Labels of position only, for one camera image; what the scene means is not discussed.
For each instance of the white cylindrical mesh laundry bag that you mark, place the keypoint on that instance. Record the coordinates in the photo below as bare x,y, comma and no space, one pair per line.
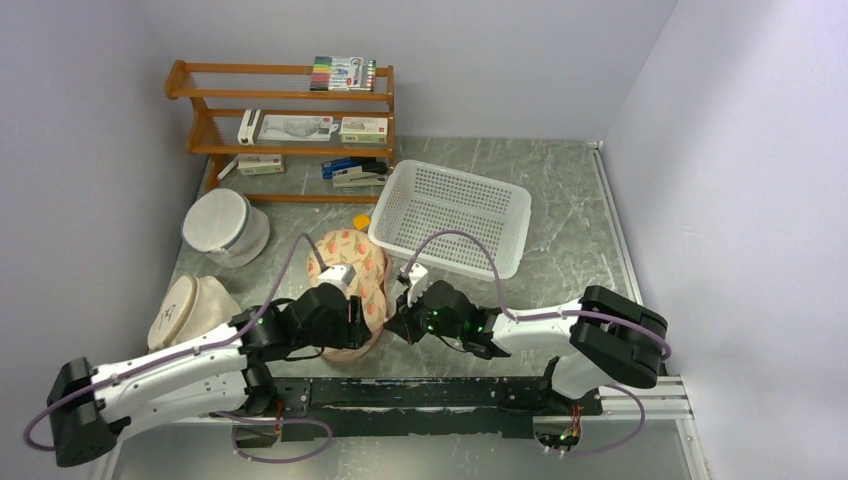
225,227

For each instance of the small yellow block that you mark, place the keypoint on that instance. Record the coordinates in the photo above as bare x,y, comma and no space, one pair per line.
361,222

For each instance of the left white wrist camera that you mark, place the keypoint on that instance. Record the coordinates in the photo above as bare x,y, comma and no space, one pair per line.
339,276

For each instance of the wooden three-tier shelf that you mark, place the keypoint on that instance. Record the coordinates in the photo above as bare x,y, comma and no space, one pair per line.
321,110

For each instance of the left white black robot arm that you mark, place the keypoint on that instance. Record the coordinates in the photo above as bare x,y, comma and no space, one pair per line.
91,409

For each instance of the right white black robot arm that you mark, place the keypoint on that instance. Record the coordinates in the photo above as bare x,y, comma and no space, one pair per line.
600,338

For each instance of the green white small box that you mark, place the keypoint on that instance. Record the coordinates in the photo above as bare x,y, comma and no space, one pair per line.
364,130

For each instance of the floral pink mesh laundry bag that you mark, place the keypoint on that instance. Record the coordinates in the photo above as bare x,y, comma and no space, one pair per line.
372,266

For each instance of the grey black stapler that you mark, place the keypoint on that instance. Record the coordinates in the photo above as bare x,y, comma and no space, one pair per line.
368,175

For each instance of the white red marker pen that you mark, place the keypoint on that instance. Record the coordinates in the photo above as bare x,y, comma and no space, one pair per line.
226,170

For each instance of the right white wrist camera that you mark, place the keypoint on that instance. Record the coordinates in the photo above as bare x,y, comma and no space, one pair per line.
414,277

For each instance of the white box under shelf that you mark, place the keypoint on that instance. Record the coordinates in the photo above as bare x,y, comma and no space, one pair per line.
259,164

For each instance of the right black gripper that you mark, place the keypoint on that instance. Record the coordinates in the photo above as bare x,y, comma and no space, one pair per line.
402,321

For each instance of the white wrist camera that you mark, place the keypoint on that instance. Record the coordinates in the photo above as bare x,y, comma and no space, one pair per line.
339,276
414,277

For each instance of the white perforated plastic basket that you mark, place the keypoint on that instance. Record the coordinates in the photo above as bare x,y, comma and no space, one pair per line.
420,199

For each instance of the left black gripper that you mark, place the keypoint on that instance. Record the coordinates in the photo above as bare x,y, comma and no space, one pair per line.
352,333

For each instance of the white flat packaged item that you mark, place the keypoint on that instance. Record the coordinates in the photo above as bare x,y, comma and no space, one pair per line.
297,128

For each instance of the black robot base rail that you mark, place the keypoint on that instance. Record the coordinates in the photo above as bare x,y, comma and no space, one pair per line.
362,407

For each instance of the coloured marker pen set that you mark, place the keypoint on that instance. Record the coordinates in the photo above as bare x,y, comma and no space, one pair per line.
343,74

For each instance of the blue stapler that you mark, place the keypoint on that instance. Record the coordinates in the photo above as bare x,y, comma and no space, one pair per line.
328,168

